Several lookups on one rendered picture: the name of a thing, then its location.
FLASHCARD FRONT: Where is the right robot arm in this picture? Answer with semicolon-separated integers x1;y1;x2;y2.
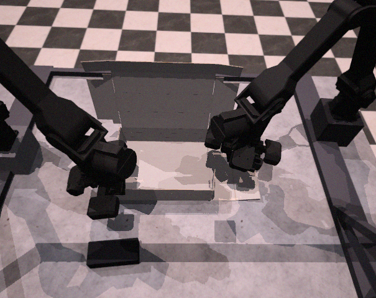
211;0;376;173

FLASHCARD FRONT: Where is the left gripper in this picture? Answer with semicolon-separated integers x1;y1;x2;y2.
80;140;127;220

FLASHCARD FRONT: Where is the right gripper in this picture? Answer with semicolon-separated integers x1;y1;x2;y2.
204;125;282;166

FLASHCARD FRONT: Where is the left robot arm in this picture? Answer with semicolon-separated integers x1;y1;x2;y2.
0;38;137;196

